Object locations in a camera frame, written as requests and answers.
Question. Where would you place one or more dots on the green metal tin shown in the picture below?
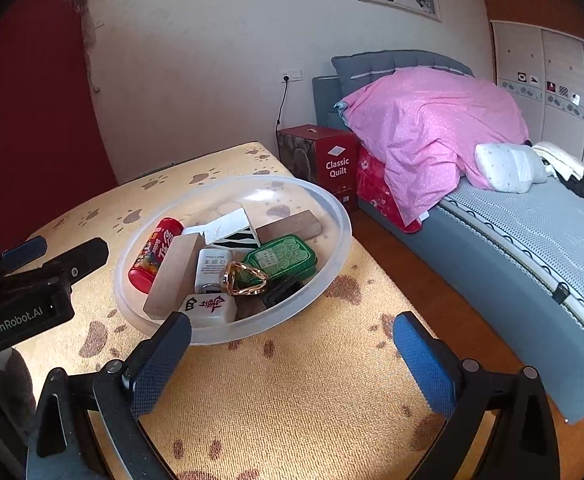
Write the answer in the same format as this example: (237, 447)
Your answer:
(282, 257)

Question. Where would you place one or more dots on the red curtain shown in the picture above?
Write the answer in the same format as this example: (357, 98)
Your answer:
(32, 110)

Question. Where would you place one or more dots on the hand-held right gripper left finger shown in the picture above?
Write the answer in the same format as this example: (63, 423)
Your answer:
(157, 365)

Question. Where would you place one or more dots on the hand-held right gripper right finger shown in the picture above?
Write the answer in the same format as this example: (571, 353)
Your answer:
(426, 360)

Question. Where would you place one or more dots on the white wall socket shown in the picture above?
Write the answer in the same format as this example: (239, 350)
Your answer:
(292, 75)

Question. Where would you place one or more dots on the white pillow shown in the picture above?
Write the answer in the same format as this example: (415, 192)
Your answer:
(506, 167)

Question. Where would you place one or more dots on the pale wooden wardrobe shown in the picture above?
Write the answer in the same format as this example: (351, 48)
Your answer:
(561, 60)

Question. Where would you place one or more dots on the white USB charger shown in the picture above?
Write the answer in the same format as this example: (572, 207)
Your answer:
(211, 267)

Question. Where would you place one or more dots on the red cardboard quilt box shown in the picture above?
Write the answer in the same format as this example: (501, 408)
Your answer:
(317, 160)

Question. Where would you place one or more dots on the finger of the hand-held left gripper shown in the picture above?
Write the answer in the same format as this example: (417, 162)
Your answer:
(84, 260)
(22, 254)

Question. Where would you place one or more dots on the pink quilt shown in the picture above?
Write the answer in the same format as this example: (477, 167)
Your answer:
(421, 125)

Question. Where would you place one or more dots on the folded white clothes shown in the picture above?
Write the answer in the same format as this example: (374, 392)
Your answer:
(561, 157)

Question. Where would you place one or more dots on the red candy can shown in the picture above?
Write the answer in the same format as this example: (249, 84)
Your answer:
(159, 240)

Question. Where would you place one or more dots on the red floral bedding bag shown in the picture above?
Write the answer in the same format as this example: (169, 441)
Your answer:
(376, 190)

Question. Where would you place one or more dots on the clear plastic bowl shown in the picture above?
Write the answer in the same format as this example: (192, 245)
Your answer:
(297, 197)

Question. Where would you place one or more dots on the grey blue bed frame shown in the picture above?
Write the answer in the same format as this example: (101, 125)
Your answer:
(496, 300)

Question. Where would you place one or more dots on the grey mattress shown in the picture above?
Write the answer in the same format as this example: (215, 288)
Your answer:
(546, 240)

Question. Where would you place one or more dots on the black ribbed comb attachment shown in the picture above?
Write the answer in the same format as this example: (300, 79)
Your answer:
(282, 292)

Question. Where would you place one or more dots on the green backed mahjong tile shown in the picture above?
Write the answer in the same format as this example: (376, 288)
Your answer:
(207, 310)

